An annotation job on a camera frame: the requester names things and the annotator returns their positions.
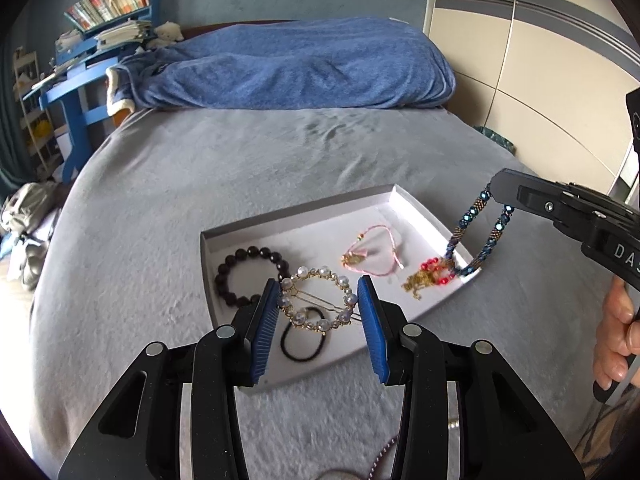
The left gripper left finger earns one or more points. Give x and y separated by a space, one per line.
232 355

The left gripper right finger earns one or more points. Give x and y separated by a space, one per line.
407 354

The right hand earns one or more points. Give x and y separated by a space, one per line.
617 336

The grey shallow cardboard tray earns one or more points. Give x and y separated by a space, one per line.
323 248

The grey bed sheet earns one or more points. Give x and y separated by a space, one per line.
124 265

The beige wardrobe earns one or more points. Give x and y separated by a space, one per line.
551 77

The clothes pile on floor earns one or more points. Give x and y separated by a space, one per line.
28 219

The teal curtain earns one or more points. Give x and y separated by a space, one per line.
16 166

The blue blanket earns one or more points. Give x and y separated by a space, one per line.
336 63

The blue desk with shelf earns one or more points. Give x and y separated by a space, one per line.
81 65

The white plush toy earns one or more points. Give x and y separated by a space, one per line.
165 35

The row of books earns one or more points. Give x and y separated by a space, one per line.
89 14

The white wire rack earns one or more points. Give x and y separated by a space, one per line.
35 123

